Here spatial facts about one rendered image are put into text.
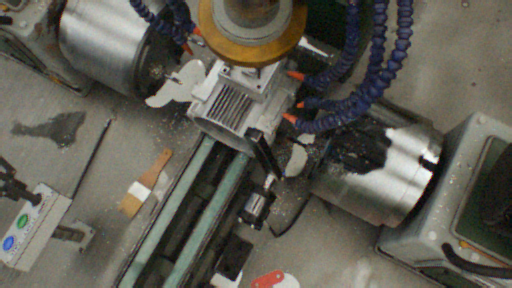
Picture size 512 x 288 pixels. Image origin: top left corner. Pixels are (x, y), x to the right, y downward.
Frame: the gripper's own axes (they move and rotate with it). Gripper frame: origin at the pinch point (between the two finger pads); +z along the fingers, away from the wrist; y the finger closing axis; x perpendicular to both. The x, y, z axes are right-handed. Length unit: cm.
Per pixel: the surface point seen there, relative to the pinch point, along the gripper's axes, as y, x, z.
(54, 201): 1.5, -3.5, 5.2
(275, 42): 42, -42, -2
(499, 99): 80, -56, 71
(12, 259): -11.9, -3.4, 4.1
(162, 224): 7.8, -10.8, 28.2
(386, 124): 45, -52, 25
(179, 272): 0.4, -18.3, 32.9
